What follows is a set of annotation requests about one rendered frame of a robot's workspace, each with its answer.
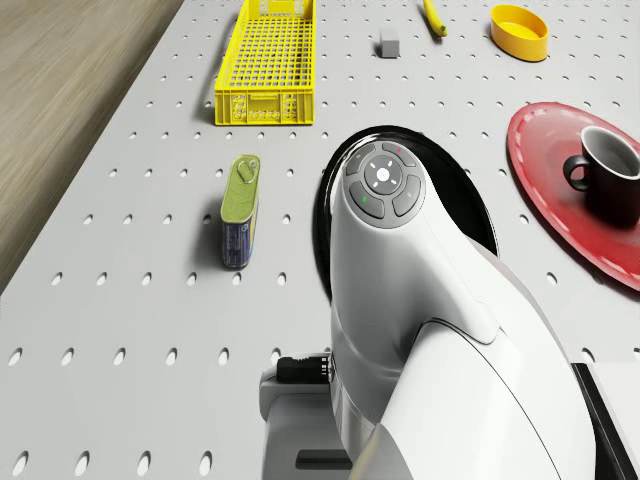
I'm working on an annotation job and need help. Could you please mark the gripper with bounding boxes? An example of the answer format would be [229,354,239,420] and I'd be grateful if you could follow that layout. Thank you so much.
[258,351,362,480]

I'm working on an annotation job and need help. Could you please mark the black mug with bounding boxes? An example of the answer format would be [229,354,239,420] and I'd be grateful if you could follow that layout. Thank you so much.
[562,125,640,231]

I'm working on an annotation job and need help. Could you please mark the flat-sided can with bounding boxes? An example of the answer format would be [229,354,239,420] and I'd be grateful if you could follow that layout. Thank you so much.
[220,153,262,271]

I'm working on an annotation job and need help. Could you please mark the black plate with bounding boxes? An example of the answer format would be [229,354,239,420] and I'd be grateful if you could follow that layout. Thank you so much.
[310,124,502,306]

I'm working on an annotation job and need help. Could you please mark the yellow basket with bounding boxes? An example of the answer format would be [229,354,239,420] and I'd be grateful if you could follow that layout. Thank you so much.
[213,0,319,128]

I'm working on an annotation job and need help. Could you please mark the red plate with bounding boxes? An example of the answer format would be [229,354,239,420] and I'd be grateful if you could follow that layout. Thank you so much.
[505,101,640,293]

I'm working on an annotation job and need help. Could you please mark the grey cube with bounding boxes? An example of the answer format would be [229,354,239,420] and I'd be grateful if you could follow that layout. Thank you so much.
[374,28,402,59]

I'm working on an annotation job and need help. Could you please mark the banana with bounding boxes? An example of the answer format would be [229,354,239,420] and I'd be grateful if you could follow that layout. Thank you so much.
[422,0,449,39]

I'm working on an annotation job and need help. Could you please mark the yellow bowl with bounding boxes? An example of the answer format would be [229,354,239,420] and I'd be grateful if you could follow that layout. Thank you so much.
[489,3,551,64]

